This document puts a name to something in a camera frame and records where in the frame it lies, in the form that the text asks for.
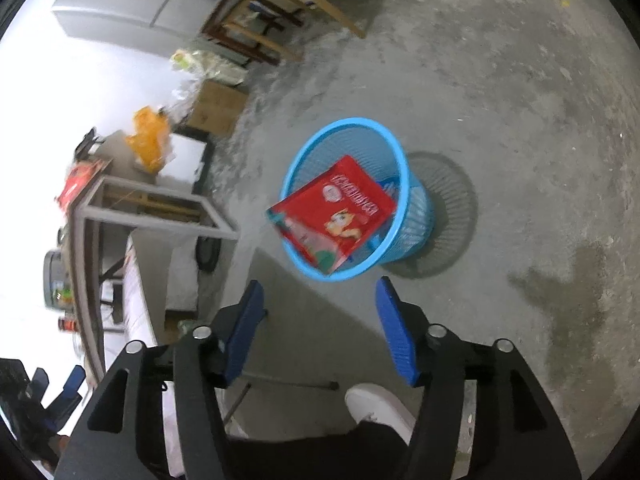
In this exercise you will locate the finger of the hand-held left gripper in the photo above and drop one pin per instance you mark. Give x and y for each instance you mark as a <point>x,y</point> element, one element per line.
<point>39,385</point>
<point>70,390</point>

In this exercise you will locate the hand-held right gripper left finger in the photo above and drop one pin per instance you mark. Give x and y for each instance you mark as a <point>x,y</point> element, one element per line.
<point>247,325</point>

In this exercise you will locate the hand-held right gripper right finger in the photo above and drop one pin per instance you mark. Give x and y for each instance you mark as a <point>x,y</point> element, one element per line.
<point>395,330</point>

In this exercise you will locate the blue plastic basket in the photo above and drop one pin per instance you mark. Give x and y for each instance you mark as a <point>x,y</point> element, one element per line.
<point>415,210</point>

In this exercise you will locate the red printed snack bag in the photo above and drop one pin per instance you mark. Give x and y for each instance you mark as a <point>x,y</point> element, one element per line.
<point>340,210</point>

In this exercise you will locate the blue carton box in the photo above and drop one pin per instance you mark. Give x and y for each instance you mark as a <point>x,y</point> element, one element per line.
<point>390,187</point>

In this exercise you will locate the red sauce jar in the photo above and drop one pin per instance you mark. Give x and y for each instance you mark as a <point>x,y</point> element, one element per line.
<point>67,325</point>

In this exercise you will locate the person's white shoe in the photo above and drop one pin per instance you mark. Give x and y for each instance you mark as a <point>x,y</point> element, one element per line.
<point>375,405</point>

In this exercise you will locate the grey rice cooker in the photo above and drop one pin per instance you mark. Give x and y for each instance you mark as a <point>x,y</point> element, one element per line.
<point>55,275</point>

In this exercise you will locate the grey side table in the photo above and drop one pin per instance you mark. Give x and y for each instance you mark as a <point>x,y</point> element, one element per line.
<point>87,270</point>

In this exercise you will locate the red plastic bag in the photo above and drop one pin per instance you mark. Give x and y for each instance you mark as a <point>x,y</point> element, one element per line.
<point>77,180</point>

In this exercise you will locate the yellow plastic bag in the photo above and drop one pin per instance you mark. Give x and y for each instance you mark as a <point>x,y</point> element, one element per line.
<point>147,140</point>

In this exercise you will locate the large brown cardboard box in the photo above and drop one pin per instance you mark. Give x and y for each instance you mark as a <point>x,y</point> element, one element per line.
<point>215,107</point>

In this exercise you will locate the white plastic bag green label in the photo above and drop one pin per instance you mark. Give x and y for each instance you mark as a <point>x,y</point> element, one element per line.
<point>185,60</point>

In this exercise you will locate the dark wooden stool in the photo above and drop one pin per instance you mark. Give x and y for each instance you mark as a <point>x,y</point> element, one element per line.
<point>240,30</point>

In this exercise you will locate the grey refrigerator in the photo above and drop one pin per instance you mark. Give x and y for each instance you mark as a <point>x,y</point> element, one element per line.
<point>140,5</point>

